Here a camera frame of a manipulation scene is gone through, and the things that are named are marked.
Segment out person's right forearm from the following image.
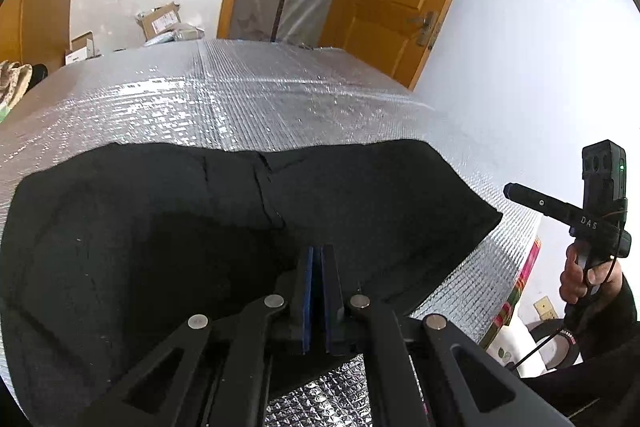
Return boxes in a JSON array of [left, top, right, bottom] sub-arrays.
[[520, 274, 640, 427]]

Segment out black tape roll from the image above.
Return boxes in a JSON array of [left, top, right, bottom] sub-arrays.
[[529, 319, 586, 378]]

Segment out brown cardboard box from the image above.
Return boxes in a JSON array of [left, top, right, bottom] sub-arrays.
[[136, 2, 182, 40]]

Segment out silver foil mat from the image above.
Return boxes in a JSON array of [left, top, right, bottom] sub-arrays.
[[0, 38, 543, 427]]

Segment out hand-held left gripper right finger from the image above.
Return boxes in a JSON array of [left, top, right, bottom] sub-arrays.
[[320, 246, 571, 427]]

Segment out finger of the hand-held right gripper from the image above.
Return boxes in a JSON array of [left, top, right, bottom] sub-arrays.
[[502, 181, 548, 214]]

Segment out metal door handle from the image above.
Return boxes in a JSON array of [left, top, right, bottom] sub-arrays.
[[407, 11, 441, 48]]

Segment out black garment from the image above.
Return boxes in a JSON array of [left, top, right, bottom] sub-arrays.
[[0, 139, 503, 427]]

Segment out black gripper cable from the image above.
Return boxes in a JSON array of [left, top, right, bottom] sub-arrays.
[[505, 227, 632, 370]]

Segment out striped bed sheet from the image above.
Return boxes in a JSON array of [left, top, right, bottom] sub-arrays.
[[482, 237, 543, 350]]

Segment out white cardboard box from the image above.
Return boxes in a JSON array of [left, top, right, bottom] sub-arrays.
[[64, 32, 101, 66]]

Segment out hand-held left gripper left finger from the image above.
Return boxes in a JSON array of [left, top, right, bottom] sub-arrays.
[[75, 246, 317, 427]]

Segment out person's right hand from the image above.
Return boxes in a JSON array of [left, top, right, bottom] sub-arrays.
[[559, 242, 626, 305]]

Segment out light green packets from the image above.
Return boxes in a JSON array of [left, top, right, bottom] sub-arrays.
[[145, 24, 203, 45]]

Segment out white paper roll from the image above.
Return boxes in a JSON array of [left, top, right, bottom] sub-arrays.
[[492, 322, 538, 378]]

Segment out beige blanket pile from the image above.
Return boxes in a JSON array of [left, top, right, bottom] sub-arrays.
[[0, 59, 33, 122]]

